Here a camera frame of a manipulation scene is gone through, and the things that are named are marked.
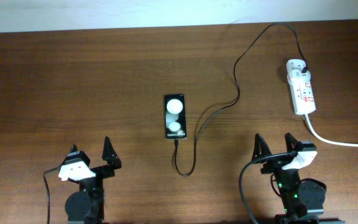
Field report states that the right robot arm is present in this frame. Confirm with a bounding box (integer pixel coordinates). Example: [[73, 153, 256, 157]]
[[252, 133, 327, 224]]

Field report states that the black USB charging cable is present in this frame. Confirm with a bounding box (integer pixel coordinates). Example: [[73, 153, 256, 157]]
[[174, 22, 308, 177]]

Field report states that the white power strip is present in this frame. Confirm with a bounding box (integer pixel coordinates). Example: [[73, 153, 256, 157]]
[[287, 75, 316, 115]]

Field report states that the black Galaxy smartphone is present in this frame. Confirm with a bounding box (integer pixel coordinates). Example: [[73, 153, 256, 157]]
[[164, 93, 187, 139]]

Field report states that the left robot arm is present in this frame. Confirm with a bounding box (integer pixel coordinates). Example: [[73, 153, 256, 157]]
[[58, 136, 122, 224]]

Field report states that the white USB charger adapter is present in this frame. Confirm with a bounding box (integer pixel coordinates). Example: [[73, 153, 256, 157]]
[[286, 59, 310, 80]]

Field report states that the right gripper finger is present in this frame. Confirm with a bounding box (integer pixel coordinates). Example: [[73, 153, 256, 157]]
[[285, 133, 298, 151], [251, 133, 272, 164]]

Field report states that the white power cord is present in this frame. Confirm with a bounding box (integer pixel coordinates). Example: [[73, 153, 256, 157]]
[[302, 113, 358, 150]]

